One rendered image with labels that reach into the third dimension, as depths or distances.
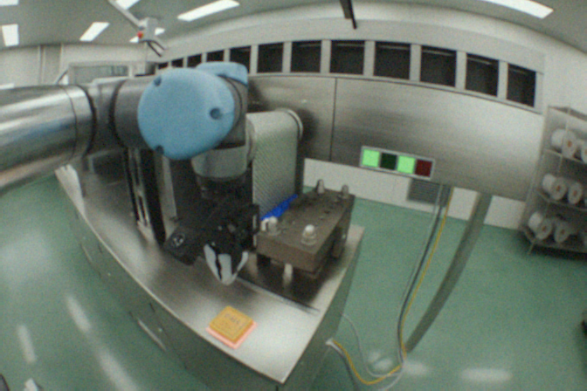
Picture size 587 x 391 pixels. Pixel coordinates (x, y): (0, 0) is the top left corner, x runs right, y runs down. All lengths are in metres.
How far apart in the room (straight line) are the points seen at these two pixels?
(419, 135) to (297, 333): 0.65
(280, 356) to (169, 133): 0.45
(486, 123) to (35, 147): 0.91
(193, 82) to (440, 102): 0.71
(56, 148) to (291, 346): 0.50
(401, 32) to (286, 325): 0.87
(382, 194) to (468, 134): 2.62
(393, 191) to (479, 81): 2.59
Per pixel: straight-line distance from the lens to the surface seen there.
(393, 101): 0.78
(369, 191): 3.34
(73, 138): 0.22
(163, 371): 1.58
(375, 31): 0.83
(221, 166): 0.31
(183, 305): 0.62
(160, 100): 0.19
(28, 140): 0.19
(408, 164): 0.79
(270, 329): 0.55
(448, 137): 0.79
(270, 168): 0.66
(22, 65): 5.99
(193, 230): 0.32
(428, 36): 0.82
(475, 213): 1.07
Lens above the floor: 1.36
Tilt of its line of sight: 18 degrees down
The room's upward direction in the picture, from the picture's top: 3 degrees clockwise
